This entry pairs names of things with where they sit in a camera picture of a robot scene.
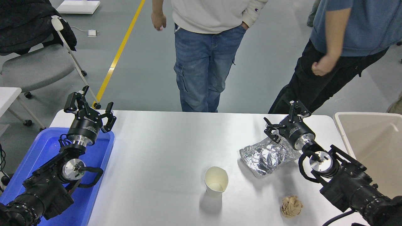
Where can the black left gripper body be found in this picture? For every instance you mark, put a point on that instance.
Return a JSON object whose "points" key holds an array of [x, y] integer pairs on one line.
{"points": [[85, 125]]}

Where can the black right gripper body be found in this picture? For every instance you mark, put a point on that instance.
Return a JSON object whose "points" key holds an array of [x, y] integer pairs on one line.
{"points": [[298, 131]]}

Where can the white paper cup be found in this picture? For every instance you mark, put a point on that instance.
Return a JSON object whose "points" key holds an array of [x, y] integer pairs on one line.
{"points": [[214, 176]]}

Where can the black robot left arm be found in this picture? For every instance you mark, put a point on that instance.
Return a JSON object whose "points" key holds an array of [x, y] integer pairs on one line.
{"points": [[47, 188]]}

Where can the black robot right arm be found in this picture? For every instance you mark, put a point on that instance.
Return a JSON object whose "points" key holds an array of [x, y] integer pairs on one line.
{"points": [[351, 185]]}

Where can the person's left forearm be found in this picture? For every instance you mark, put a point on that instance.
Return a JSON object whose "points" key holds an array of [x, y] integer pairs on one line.
{"points": [[255, 12]]}

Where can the person's right forearm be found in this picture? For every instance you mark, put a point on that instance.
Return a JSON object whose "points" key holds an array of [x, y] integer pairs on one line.
{"points": [[157, 6], [337, 34]]}

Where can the person's right hand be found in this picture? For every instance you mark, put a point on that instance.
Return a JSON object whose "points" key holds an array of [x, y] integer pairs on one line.
{"points": [[322, 66], [158, 20]]}

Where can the person's left hand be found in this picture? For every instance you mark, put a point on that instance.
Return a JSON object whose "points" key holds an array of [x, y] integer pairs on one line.
{"points": [[245, 25]]}

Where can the blue plastic tray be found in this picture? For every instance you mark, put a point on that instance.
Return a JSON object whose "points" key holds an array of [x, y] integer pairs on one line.
{"points": [[100, 157]]}

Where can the small white power adapter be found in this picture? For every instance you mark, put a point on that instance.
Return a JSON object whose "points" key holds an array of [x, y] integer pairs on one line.
{"points": [[92, 33]]}

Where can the white side table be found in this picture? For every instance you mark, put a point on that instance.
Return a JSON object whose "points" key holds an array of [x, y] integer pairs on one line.
{"points": [[8, 97]]}

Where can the crumpled tan paper ball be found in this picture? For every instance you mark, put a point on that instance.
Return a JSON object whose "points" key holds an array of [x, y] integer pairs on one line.
{"points": [[291, 207]]}

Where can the large pale plastic bin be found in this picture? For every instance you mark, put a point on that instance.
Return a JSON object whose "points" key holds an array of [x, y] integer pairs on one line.
{"points": [[373, 141]]}

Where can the flat white board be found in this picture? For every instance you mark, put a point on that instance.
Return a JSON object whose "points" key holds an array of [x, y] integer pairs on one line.
{"points": [[78, 6]]}

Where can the black jacket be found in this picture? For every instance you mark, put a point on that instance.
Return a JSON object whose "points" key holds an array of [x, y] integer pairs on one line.
{"points": [[22, 22]]}

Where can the grey chair with white frame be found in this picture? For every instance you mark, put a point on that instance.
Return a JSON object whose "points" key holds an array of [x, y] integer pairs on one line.
{"points": [[37, 66]]}

